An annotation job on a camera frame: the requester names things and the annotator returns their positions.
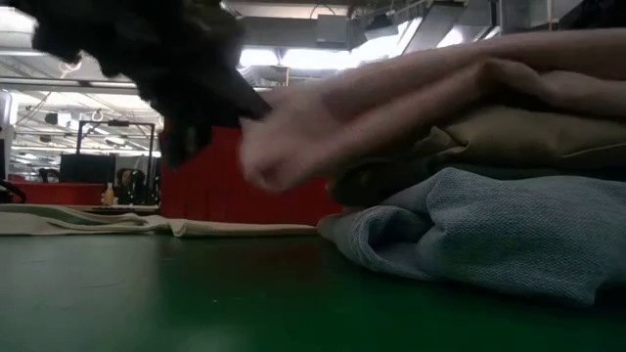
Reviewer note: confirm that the small yellow bottle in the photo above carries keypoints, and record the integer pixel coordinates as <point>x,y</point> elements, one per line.
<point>109,194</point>

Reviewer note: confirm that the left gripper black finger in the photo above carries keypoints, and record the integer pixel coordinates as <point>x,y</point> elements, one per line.
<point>244,105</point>
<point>186,142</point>

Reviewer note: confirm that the black metal rack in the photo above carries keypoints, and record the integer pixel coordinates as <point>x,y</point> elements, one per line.
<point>117,123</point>

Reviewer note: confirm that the black monitor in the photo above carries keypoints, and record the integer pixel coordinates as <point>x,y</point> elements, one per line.
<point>88,168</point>

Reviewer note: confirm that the green table mat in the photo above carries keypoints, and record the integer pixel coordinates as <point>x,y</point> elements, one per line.
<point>195,303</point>

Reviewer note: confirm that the red low panel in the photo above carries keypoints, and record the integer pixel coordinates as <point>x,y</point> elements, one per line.
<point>58,193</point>

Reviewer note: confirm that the person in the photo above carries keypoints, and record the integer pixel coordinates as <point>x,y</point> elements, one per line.
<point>129,183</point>

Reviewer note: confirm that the light blue towel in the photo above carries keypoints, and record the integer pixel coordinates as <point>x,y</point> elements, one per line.
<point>513,234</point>

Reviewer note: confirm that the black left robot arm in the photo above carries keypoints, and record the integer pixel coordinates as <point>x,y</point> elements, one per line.
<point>58,24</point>

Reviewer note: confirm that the pale pink garment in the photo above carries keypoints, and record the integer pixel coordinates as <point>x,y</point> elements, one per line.
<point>391,107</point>

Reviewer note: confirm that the red plastic laundry basket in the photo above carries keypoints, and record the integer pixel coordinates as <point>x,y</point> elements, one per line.
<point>220,195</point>

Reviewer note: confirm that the dark green garment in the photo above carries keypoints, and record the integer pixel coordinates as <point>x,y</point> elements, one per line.
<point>371,183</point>

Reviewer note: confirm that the white machine housing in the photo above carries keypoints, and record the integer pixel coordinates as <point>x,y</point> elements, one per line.
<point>6,137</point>

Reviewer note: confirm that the bright ceiling light panel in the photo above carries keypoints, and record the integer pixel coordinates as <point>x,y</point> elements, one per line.
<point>303,57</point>

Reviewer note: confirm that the white printed tote bag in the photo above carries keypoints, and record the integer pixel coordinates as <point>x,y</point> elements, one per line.
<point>147,225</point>

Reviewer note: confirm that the grey ceiling box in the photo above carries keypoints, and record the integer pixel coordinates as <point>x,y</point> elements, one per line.
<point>335,29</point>

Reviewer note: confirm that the grey beige garment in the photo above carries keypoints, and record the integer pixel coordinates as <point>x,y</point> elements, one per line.
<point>528,137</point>

